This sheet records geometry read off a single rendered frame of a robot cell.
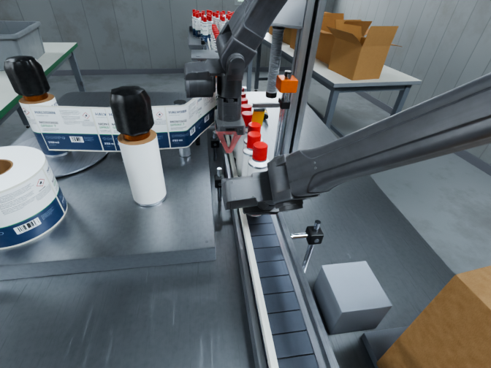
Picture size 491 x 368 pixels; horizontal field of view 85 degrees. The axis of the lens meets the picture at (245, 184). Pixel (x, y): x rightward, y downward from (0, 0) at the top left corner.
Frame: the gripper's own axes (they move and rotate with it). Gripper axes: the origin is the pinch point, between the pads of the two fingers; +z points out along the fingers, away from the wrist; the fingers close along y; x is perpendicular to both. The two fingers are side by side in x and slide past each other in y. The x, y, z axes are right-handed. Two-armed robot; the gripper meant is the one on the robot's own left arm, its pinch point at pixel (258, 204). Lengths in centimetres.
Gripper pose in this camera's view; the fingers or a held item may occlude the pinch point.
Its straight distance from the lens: 66.8
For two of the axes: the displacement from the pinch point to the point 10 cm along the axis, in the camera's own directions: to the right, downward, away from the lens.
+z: -1.4, 2.6, 9.5
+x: 0.7, 9.6, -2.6
